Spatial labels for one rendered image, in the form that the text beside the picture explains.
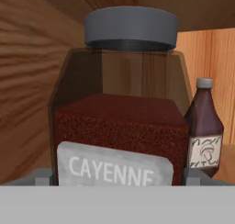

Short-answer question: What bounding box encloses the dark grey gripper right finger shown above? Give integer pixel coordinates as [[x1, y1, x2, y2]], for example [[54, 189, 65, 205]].
[[181, 167, 230, 186]]

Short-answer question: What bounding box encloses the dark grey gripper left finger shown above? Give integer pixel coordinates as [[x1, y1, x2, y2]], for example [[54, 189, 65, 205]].
[[3, 167, 59, 186]]

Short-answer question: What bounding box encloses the red spice jar grey lid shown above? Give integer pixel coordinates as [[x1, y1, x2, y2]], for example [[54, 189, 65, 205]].
[[47, 6, 194, 186]]

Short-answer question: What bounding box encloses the dark red ketchup bottle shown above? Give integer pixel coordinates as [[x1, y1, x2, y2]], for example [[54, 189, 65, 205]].
[[183, 77, 225, 178]]

